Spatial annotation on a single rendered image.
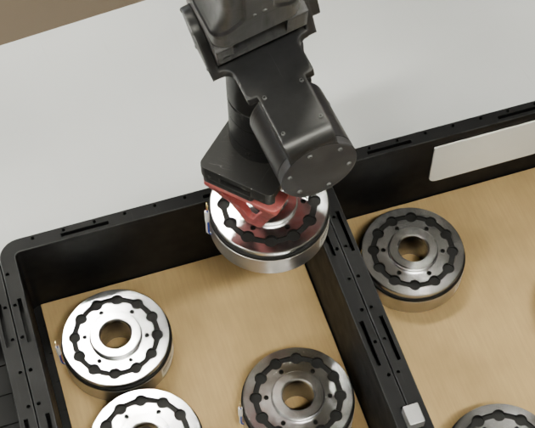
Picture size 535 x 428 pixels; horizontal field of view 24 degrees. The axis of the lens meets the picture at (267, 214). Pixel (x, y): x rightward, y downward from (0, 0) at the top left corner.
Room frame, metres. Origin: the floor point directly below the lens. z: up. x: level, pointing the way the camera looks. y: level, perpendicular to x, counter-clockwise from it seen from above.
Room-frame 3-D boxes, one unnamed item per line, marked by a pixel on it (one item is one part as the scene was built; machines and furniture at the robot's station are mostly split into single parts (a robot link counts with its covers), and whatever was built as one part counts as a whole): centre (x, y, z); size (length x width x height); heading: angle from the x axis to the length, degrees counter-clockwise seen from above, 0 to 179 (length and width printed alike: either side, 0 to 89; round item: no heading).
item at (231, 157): (0.57, 0.00, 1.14); 0.10 x 0.07 x 0.07; 152
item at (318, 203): (0.57, 0.00, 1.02); 0.10 x 0.10 x 0.01
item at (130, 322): (0.52, 0.14, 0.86); 0.05 x 0.05 x 0.01
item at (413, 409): (0.41, -0.12, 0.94); 0.02 x 0.01 x 0.01; 18
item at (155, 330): (0.52, 0.14, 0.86); 0.10 x 0.10 x 0.01
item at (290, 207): (0.57, 0.00, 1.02); 0.05 x 0.05 x 0.01
